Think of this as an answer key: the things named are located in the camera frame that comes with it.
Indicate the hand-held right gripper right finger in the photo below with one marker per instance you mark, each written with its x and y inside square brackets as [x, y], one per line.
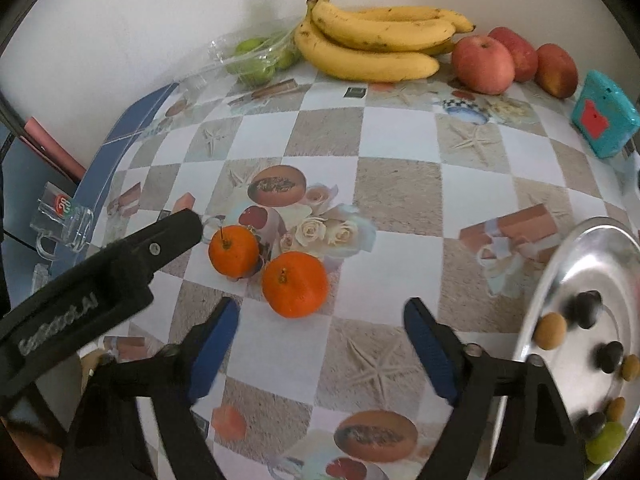
[432, 355]

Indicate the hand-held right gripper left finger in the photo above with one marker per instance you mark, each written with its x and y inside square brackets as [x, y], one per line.
[217, 350]

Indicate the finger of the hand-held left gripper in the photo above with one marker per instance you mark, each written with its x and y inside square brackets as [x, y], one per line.
[165, 240]

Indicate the orange tangerine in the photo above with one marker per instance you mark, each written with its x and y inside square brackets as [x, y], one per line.
[295, 285]
[234, 251]

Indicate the small brown fruit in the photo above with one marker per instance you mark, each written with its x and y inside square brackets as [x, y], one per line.
[631, 366]
[550, 331]
[616, 408]

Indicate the round metal tray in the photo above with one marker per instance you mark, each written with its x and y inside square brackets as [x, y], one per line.
[565, 280]

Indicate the dark round fruit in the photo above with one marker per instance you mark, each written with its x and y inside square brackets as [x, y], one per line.
[610, 356]
[591, 425]
[586, 308]

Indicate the green mango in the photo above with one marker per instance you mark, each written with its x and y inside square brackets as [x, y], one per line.
[605, 442]

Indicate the clear glass mug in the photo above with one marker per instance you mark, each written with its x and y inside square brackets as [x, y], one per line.
[62, 220]

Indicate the pink board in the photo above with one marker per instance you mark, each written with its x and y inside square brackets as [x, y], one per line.
[50, 150]

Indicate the checkered printed tablecloth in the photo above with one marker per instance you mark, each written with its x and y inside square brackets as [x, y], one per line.
[400, 195]

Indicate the clear bag of green apples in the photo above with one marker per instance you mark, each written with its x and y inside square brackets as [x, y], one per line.
[255, 57]

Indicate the bunch of yellow bananas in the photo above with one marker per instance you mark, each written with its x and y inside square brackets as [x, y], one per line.
[370, 45]

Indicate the teal box with red patch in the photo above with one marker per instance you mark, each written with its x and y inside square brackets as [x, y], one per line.
[602, 115]

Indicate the red apple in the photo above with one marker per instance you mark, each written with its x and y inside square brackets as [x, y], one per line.
[520, 50]
[556, 70]
[482, 65]

